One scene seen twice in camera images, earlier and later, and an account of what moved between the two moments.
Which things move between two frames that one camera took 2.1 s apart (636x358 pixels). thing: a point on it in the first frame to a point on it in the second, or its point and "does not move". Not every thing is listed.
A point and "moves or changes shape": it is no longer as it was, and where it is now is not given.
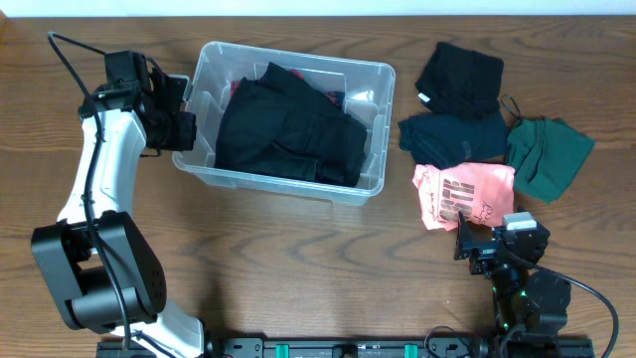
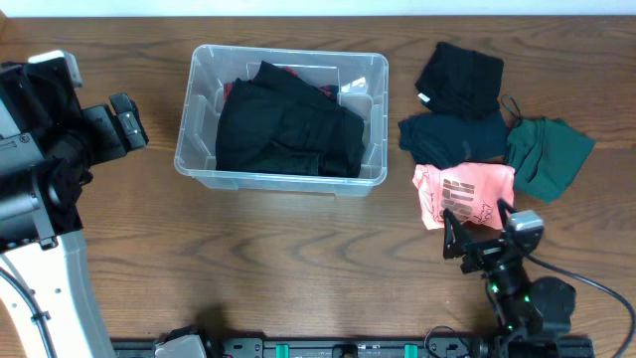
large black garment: [278, 123] does not move
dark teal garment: [434, 138] does not move
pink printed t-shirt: [482, 191] does not move
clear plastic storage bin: [368, 88] moves or changes shape
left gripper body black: [170, 130] to [97, 142]
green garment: [546, 154] does not move
